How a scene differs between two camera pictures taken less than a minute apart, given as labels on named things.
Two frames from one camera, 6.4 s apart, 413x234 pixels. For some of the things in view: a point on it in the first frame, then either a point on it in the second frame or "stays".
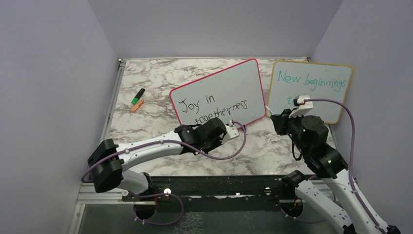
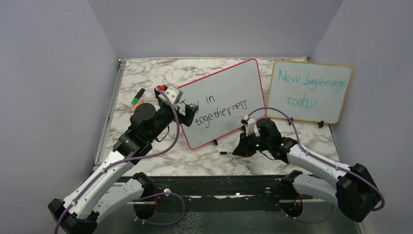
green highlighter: [135, 100] stays
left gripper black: [218, 141] → [187, 119]
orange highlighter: [137, 106] stays
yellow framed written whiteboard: [290, 79] stays
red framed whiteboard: [233, 92] stays
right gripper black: [280, 120] → [243, 148]
